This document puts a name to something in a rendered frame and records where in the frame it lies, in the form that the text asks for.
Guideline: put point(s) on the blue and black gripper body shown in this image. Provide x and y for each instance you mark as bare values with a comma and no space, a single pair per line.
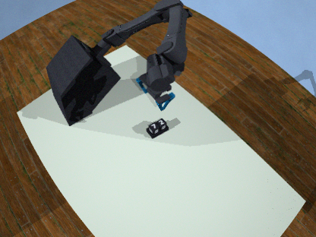
156,95

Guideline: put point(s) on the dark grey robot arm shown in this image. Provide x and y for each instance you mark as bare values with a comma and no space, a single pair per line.
172,53

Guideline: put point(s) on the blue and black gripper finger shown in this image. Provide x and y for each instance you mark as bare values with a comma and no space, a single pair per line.
172,96
141,85

